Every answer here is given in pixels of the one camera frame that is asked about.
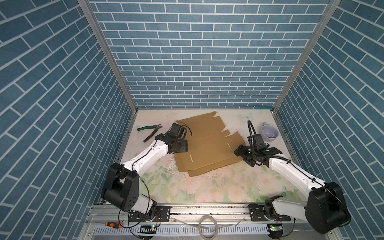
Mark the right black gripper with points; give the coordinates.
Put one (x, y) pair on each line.
(240, 150)

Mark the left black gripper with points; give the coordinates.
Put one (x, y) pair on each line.
(183, 145)

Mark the brown cardboard box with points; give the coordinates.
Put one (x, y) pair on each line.
(210, 145)

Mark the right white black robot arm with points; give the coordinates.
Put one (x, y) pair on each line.
(324, 206)

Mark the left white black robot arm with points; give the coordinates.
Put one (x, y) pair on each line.
(121, 186)

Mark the orange black screwdriver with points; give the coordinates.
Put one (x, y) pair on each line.
(115, 225)

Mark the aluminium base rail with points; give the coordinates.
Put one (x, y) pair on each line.
(198, 222)

